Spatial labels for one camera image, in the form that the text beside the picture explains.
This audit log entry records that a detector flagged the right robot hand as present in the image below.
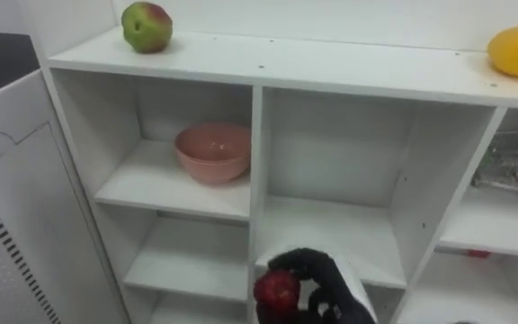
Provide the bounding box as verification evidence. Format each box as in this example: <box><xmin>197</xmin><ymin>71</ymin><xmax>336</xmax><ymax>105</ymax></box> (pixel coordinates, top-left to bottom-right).
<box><xmin>255</xmin><ymin>246</ymin><xmax>379</xmax><ymax>324</ymax></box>

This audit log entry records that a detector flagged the white shelf unit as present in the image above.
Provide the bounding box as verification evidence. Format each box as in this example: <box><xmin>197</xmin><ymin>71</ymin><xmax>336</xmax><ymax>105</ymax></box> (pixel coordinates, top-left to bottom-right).
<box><xmin>45</xmin><ymin>25</ymin><xmax>518</xmax><ymax>324</ymax></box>

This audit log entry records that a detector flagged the pink bowl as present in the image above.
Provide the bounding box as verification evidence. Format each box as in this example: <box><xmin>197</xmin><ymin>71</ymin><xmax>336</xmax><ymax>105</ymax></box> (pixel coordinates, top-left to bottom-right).
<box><xmin>174</xmin><ymin>121</ymin><xmax>252</xmax><ymax>185</ymax></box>

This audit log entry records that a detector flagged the miniature metal shopping cart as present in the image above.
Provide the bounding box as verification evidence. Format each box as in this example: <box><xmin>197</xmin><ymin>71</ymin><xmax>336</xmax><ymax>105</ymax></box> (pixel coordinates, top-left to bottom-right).
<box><xmin>470</xmin><ymin>129</ymin><xmax>518</xmax><ymax>203</ymax></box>

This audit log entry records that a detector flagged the green red apple soft toy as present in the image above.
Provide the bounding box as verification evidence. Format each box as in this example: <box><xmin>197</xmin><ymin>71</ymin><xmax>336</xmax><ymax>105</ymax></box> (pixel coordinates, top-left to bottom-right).
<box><xmin>121</xmin><ymin>1</ymin><xmax>174</xmax><ymax>55</ymax></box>

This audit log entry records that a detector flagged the white perforated appliance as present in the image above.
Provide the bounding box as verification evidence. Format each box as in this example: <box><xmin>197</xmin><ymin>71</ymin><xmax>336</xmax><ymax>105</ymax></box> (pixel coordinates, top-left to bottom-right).
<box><xmin>0</xmin><ymin>69</ymin><xmax>130</xmax><ymax>324</ymax></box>

